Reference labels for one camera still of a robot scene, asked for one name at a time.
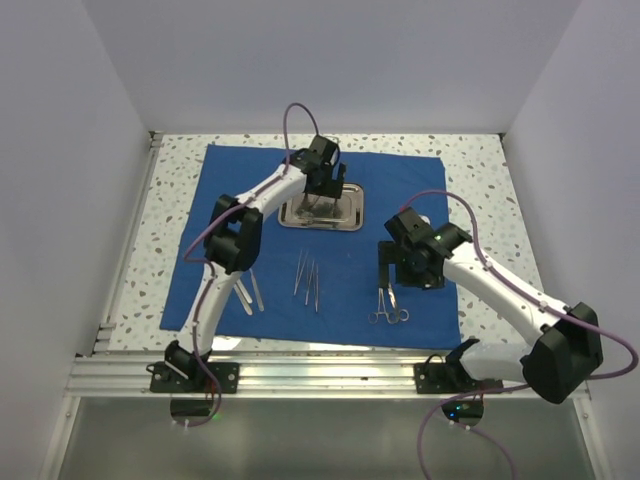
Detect steel instrument tray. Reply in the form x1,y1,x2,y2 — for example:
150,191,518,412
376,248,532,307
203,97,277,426
277,183,364,232

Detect steel surgical scissors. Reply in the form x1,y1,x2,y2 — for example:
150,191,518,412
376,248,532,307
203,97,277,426
387,284,410,324

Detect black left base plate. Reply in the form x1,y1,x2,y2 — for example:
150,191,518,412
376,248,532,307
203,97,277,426
146,361,240,394

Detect aluminium mounting rail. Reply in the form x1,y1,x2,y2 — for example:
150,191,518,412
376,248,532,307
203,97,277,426
64,351,427,400

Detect thin steel pointed probe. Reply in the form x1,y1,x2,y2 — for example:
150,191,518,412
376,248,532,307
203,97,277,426
293,250,308,296

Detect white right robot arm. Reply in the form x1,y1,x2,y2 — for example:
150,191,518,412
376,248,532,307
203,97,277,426
378,207,603,404

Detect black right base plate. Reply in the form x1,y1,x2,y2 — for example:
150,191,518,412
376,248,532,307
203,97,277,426
413,354,504,394

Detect thin steel needle probe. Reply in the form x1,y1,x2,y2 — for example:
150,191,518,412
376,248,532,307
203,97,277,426
304,259,315,306

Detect blue surgical cloth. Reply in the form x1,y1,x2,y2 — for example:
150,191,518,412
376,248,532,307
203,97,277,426
159,145,460,349

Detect steel tweezers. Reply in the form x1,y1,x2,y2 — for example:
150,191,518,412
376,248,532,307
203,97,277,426
234,279,253,316

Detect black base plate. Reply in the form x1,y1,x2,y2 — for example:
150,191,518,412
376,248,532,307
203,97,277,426
413,354,504,394
146,361,240,394

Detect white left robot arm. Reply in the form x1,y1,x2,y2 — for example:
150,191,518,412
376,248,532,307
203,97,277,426
164,135,346,393

